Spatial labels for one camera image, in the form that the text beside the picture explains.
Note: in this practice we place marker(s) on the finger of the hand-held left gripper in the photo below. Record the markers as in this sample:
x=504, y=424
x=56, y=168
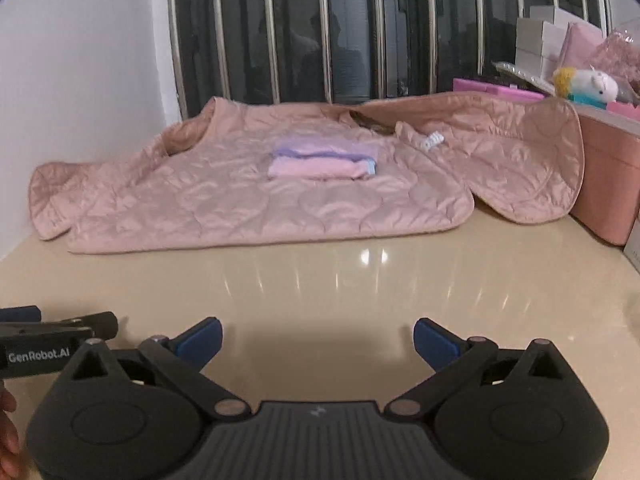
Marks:
x=20, y=314
x=75, y=326

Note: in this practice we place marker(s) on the person's left hand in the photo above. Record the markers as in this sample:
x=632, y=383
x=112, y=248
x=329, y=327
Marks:
x=9, y=447

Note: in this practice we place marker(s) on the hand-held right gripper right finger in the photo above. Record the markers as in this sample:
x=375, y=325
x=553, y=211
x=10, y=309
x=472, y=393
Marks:
x=435, y=342

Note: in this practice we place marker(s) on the pink and blue t-shirt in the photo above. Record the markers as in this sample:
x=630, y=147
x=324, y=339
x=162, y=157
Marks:
x=320, y=162

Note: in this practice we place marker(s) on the metal window grille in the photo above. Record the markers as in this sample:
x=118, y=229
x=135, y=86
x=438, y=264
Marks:
x=350, y=30

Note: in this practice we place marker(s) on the grey flat tray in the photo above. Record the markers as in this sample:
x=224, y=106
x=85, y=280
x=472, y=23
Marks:
x=522, y=76

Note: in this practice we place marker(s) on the white and yellow plush toy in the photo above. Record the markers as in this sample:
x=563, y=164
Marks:
x=590, y=85

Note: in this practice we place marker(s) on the pink quilted jacket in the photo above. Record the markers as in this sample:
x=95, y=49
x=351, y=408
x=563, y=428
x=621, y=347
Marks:
x=200, y=195

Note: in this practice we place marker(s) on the pink pouch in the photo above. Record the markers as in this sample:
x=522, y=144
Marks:
x=580, y=42

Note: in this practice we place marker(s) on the white cardboard box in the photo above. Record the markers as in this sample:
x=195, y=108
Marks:
x=535, y=64
x=540, y=35

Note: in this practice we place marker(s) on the pink storage box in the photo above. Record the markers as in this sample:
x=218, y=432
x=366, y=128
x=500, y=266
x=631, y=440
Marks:
x=610, y=175

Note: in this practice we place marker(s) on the pink flat case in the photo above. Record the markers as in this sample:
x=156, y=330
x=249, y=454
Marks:
x=492, y=87

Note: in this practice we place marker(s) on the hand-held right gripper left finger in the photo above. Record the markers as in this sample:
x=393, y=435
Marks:
x=202, y=341

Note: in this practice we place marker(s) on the clear bag with pink contents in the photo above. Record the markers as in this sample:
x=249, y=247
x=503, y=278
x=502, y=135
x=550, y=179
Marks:
x=620, y=57

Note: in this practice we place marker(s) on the white carton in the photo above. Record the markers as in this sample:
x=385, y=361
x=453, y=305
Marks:
x=634, y=245

